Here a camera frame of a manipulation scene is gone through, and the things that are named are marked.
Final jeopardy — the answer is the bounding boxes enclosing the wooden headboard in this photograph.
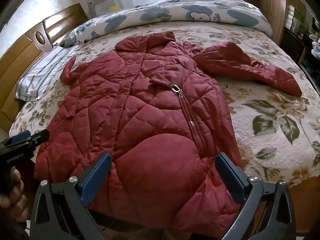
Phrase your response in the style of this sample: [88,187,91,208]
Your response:
[0,3,89,132]

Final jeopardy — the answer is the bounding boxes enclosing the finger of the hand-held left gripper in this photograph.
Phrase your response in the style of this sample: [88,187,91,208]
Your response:
[0,130,32,151]
[24,129,50,147]

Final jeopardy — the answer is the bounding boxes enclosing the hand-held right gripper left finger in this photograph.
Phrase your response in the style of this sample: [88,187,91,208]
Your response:
[30,152,112,240]

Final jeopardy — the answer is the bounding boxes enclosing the cluttered dark shelf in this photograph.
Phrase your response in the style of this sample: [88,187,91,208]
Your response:
[285,1,320,85]

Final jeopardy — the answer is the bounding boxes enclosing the red quilted jacket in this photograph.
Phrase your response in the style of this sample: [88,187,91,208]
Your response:
[34,31,302,232]

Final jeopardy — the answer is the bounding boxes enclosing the blue cartoon print duvet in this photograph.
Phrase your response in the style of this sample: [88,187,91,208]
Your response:
[64,0,273,47]

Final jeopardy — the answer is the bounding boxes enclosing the floral bed blanket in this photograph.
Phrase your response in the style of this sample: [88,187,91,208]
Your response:
[9,21,320,189]

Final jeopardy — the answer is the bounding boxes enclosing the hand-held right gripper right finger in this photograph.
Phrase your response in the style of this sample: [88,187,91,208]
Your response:
[215,152,297,240]

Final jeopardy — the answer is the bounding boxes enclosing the striped pillow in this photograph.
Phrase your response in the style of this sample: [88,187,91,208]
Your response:
[15,45,77,101]

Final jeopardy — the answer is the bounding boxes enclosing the wooden wardrobe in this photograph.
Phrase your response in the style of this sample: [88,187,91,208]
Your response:
[257,0,288,46]

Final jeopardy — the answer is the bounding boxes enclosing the person's left hand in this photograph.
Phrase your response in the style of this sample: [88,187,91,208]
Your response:
[0,167,30,222]

